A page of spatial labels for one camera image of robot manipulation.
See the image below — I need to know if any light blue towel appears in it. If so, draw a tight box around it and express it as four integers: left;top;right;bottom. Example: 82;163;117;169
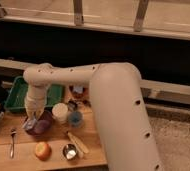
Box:
22;118;37;131

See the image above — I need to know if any blue cup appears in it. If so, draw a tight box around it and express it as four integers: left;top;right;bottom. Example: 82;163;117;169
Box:
68;111;83;127

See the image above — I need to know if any purple bowl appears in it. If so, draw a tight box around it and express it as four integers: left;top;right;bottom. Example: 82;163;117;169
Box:
24;110;53;136

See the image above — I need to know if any metal spoon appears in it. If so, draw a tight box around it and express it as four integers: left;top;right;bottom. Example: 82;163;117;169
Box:
10;128;17;158

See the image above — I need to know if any small metal cup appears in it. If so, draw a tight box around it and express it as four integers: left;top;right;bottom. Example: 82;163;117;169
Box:
62;144;77;160

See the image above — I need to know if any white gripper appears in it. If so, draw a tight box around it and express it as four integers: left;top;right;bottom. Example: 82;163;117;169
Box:
24;85;47;120

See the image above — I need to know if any wooden spatula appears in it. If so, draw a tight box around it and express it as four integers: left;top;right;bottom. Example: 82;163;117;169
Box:
67;131;89;158

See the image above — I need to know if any white cup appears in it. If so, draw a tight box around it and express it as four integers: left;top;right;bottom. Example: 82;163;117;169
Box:
52;103;68;124

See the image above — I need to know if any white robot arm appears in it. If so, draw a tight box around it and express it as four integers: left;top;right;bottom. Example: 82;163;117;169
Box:
23;63;165;171

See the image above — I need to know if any red yellow apple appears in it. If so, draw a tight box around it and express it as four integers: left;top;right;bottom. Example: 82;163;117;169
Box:
34;142;51;160

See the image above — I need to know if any green plastic tray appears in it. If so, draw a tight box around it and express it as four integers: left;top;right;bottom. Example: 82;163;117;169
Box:
4;76;65;113

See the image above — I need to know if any blue sponge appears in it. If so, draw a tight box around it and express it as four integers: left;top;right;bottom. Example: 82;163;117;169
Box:
73;86;84;94

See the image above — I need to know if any brown bowl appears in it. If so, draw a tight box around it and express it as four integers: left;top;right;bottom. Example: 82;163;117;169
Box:
69;86;88;99

